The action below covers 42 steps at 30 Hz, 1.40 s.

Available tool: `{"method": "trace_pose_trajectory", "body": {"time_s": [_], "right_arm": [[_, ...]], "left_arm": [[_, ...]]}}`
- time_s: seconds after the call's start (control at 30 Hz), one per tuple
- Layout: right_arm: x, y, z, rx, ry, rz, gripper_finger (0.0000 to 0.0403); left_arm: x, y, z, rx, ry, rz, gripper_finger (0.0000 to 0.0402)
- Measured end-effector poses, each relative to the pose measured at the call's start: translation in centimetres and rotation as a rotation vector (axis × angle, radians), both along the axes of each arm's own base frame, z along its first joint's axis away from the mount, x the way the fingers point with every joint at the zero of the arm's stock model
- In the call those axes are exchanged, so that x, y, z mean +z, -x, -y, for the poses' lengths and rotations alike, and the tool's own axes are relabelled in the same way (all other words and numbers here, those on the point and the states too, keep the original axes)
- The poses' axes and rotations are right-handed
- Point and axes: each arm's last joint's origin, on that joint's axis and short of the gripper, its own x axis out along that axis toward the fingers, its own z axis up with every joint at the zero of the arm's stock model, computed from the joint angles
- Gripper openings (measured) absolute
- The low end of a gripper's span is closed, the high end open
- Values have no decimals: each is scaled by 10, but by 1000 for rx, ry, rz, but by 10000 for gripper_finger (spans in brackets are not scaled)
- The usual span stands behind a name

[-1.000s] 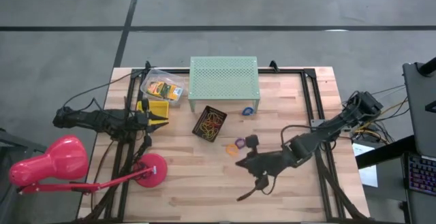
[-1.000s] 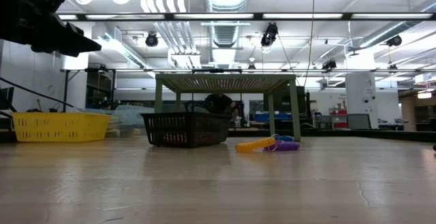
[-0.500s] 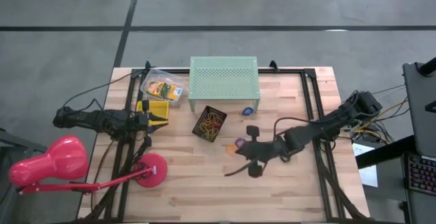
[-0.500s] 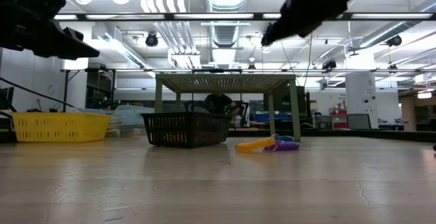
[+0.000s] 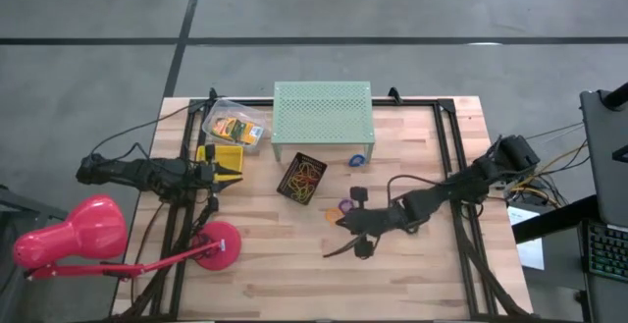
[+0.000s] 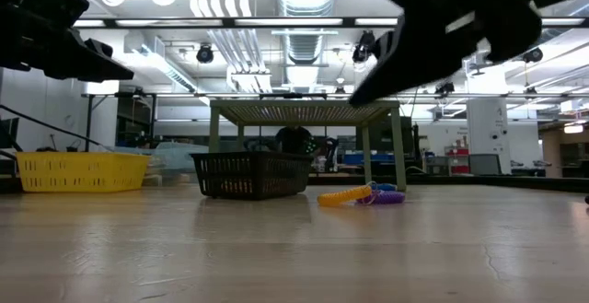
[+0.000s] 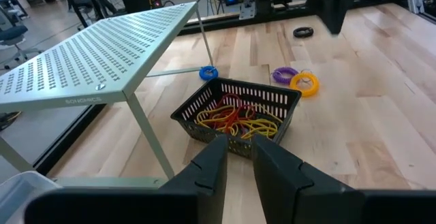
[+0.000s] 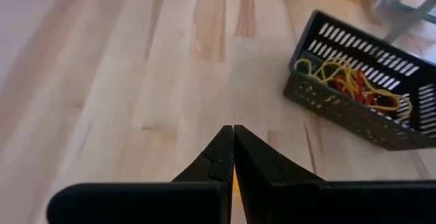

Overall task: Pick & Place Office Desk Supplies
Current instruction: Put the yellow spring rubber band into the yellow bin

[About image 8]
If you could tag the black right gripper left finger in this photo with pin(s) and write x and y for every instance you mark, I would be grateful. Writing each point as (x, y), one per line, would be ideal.
(153, 203)

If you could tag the yellow rubber band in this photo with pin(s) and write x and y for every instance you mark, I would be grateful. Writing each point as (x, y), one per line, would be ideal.
(407, 110)
(391, 98)
(351, 77)
(308, 60)

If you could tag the black slotted plastic basket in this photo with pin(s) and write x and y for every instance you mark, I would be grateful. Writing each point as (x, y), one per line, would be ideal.
(357, 122)

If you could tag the yellow green crayon box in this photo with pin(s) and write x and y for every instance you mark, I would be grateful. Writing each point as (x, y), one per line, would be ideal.
(237, 186)

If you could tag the red rubber band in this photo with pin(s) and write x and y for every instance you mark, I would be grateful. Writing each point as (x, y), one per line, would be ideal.
(340, 84)
(361, 82)

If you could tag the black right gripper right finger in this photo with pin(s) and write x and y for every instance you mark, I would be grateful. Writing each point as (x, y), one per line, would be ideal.
(306, 203)

